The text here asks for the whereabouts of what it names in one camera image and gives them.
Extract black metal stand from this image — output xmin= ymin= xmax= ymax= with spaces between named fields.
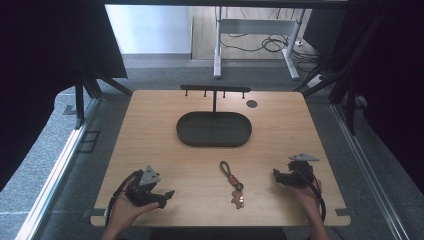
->
xmin=73 ymin=74 xmax=134 ymax=130
xmin=292 ymin=13 xmax=369 ymax=136

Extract black overhead bar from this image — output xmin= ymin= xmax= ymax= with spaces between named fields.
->
xmin=102 ymin=0 xmax=349 ymax=10

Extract white power strip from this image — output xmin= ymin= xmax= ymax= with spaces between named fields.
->
xmin=305 ymin=74 xmax=326 ymax=89

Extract person's left hand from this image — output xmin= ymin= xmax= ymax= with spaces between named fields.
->
xmin=107 ymin=191 xmax=161 ymax=232

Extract aluminium rail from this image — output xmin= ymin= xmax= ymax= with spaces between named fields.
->
xmin=14 ymin=97 xmax=102 ymax=240
xmin=330 ymin=102 xmax=403 ymax=240

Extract person's right hand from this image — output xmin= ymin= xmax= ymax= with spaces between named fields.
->
xmin=288 ymin=178 xmax=324 ymax=216

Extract black key rack with tray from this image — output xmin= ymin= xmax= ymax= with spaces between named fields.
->
xmin=175 ymin=84 xmax=253 ymax=148

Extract white metal desk frame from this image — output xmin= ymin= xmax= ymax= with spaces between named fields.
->
xmin=213 ymin=6 xmax=306 ymax=81

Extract black curtain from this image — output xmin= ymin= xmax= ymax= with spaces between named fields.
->
xmin=0 ymin=0 xmax=128 ymax=193
xmin=328 ymin=0 xmax=424 ymax=195

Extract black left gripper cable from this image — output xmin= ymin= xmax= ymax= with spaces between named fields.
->
xmin=104 ymin=169 xmax=144 ymax=228

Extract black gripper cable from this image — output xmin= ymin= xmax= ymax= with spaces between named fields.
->
xmin=104 ymin=169 xmax=144 ymax=228
xmin=294 ymin=166 xmax=327 ymax=223

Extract keychain with red clasp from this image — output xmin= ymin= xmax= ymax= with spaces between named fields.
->
xmin=219 ymin=160 xmax=246 ymax=211

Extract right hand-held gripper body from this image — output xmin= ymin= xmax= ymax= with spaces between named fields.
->
xmin=279 ymin=152 xmax=320 ymax=190

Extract black floor cables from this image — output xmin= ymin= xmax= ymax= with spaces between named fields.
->
xmin=219 ymin=8 xmax=323 ymax=73

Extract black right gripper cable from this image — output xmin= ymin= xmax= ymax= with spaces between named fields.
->
xmin=294 ymin=166 xmax=327 ymax=223

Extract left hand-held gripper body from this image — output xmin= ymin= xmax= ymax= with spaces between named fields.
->
xmin=124 ymin=164 xmax=168 ymax=210

